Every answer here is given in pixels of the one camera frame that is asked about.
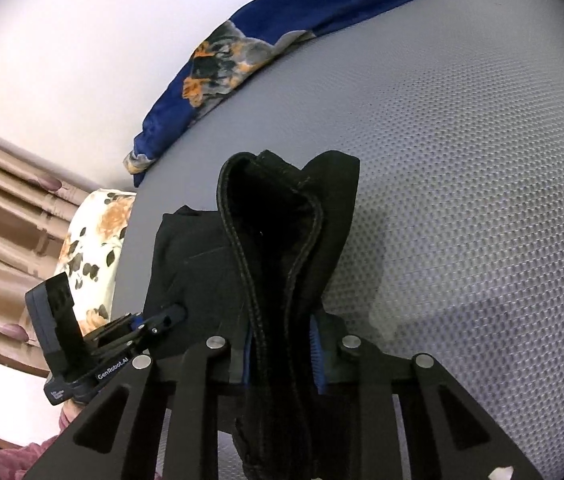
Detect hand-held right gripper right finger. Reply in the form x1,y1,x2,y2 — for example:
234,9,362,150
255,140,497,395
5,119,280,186
309,314,545,480

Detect white floral pillow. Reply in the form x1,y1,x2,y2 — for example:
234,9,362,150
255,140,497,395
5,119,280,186
54,188,137,331

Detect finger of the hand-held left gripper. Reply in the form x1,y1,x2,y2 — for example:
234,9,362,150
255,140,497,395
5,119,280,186
93,311,145,337
137,304,187,348

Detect black pants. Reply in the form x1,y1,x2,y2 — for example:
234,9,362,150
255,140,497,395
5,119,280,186
141,149,361,480

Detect grey mesh mat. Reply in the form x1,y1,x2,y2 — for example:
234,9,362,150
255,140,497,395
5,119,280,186
112,0,564,461

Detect person's left forearm pink sleeve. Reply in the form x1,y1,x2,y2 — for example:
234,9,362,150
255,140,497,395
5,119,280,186
0,402,79,480

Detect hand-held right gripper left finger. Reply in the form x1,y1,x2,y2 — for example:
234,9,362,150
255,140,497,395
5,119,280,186
22,332,255,480

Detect blue floral blanket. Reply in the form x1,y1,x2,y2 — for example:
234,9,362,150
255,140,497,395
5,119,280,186
123,0,495,188

